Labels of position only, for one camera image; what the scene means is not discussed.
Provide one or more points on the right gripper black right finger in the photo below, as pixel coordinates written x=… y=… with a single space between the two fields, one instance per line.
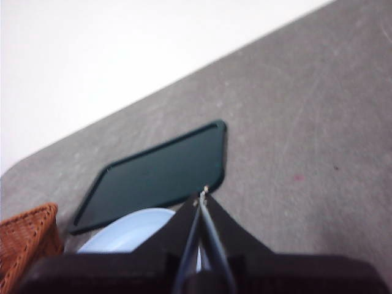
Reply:
x=291 y=275

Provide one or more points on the dark green flat board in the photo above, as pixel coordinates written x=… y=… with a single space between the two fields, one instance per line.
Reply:
x=159 y=171

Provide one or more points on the light blue round plate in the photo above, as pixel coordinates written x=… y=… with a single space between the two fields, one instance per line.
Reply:
x=128 y=232

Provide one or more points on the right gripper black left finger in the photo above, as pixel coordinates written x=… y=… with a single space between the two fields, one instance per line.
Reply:
x=122 y=275

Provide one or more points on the brown wicker basket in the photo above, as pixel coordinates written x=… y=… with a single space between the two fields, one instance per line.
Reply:
x=24 y=232

